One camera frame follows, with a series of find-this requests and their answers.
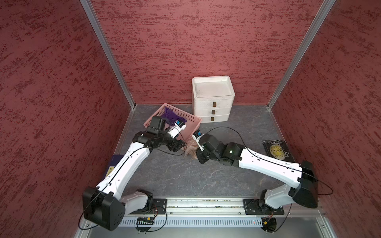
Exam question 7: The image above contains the left aluminium corner post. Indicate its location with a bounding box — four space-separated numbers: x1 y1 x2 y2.
80 0 136 110

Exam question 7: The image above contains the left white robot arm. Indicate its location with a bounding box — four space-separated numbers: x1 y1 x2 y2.
81 116 187 231

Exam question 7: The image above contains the black moon book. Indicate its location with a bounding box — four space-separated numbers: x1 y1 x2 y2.
263 140 295 163

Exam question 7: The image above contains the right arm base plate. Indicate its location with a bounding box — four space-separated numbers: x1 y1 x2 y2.
243 199 285 215

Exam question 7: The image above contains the right aluminium corner post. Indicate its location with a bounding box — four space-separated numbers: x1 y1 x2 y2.
267 0 336 111

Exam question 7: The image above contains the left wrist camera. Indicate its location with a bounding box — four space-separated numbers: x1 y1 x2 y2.
167 120 187 139

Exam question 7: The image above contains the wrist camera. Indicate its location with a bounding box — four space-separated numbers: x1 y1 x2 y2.
192 129 204 151
167 120 187 139

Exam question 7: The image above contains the pink plastic basket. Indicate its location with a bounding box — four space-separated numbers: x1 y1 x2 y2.
143 103 201 142

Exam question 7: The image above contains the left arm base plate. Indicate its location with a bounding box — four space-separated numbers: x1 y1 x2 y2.
131 198 168 215

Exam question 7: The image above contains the striped beige dishcloth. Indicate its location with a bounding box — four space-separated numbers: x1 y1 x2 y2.
184 138 199 159

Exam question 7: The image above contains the purple dishcloth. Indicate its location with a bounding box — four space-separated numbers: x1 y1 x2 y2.
162 107 187 126

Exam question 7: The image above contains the aluminium corner post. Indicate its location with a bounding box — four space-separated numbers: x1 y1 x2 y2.
80 0 136 110
267 0 336 111

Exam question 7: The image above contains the dark blue book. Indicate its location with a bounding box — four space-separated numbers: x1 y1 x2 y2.
104 155 124 178

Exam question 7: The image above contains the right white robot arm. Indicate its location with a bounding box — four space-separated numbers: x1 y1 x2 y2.
192 131 318 215

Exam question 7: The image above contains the white three-drawer organizer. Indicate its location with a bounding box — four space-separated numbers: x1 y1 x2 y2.
192 76 235 124

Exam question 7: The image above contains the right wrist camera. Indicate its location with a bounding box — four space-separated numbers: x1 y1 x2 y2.
192 129 204 151

